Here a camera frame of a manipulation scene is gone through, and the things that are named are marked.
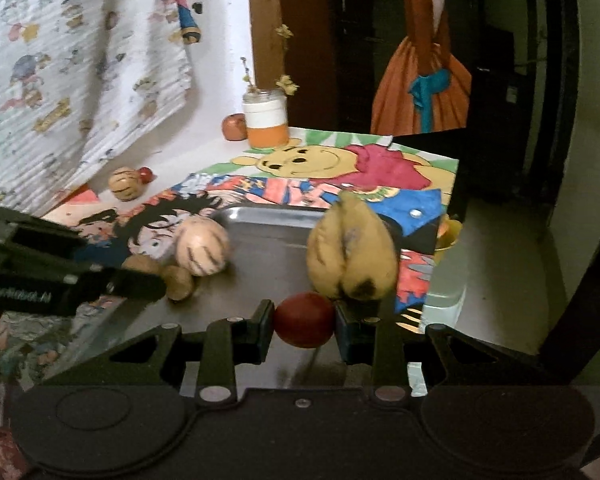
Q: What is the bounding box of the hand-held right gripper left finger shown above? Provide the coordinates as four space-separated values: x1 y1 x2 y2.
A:
107 300 276 403

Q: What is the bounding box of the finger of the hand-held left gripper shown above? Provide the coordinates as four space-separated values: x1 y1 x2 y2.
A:
77 260 168 306

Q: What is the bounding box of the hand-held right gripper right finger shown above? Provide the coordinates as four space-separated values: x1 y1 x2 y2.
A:
334 302 547 403

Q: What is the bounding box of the small brown fruit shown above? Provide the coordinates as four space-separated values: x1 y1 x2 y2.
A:
121 254 162 277
161 265 197 302

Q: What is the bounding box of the grey metal tray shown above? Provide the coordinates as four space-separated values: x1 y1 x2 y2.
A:
45 205 433 391

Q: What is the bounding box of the large striped pepino melon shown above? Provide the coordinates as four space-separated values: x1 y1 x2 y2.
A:
175 215 231 277

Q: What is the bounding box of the yellow banana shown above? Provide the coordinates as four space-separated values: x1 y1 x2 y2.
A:
306 191 398 302

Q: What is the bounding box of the yellow cup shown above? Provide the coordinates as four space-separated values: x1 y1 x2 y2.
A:
432 212 463 263

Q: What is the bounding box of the cartoon printed tablecloth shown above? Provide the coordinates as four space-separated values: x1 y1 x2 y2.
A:
180 127 461 256

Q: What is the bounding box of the small red apple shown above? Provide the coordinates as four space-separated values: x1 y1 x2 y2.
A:
221 113 248 142

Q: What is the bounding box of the white cartoon printed blanket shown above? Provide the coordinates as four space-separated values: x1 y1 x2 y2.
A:
0 0 193 216

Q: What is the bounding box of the white and orange jar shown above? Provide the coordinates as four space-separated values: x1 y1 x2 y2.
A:
242 89 291 150

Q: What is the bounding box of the yellow dried flower sprig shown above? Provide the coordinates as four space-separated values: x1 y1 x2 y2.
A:
240 24 301 97

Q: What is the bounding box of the hanging cartoon poster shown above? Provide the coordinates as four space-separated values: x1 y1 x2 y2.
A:
172 0 203 46

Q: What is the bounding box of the wall poster of orange dress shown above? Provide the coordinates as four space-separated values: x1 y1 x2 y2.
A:
370 0 473 136

